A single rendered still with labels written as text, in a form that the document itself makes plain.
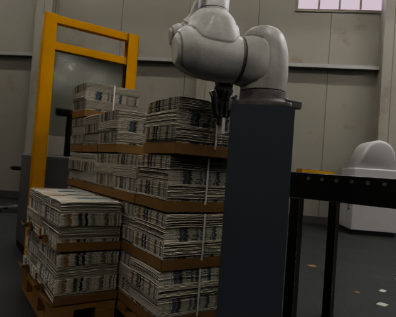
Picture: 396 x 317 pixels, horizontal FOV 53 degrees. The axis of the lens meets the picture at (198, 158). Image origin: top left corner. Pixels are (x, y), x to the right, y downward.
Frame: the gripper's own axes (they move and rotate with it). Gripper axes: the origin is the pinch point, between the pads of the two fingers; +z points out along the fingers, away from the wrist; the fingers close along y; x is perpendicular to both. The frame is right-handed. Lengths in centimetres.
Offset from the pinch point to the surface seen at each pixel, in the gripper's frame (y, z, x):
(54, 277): 48, 70, -50
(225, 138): -5.2, 4.5, -3.3
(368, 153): -415, -20, -212
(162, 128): 18.6, 2.5, -14.9
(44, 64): 35, -50, -177
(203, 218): 0.3, 38.2, -7.1
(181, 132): 16.3, 4.2, -3.4
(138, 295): 19, 73, -26
